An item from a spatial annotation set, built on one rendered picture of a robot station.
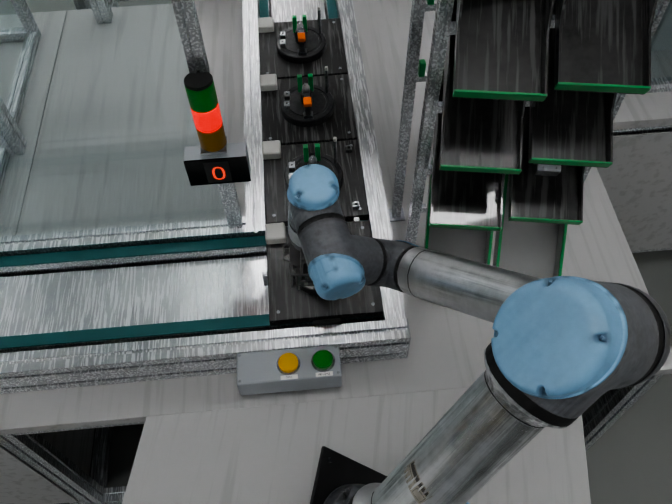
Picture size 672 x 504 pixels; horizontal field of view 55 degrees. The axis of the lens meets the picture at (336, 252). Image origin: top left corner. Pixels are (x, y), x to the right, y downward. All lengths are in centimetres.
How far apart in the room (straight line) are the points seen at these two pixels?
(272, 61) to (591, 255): 99
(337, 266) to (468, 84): 33
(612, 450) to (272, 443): 137
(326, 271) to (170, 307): 64
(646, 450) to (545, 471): 109
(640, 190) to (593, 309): 168
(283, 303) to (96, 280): 45
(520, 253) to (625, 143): 77
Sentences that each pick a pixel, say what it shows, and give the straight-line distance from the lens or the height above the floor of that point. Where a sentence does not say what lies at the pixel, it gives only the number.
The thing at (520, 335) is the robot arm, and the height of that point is 159.
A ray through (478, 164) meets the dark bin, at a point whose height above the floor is 135.
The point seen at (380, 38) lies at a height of 86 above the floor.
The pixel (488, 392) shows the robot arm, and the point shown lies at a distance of 72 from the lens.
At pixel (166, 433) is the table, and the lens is 143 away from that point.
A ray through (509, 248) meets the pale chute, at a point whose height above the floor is 105.
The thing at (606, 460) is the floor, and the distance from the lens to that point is 242.
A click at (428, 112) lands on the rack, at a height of 138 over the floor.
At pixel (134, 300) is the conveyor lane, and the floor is 92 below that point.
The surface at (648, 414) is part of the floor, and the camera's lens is 253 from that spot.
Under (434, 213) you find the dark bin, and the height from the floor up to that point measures 120.
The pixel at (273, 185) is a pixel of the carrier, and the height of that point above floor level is 97.
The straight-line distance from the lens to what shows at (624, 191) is 229.
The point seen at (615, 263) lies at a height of 86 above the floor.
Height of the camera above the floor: 217
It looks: 56 degrees down
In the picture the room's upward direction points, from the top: 1 degrees counter-clockwise
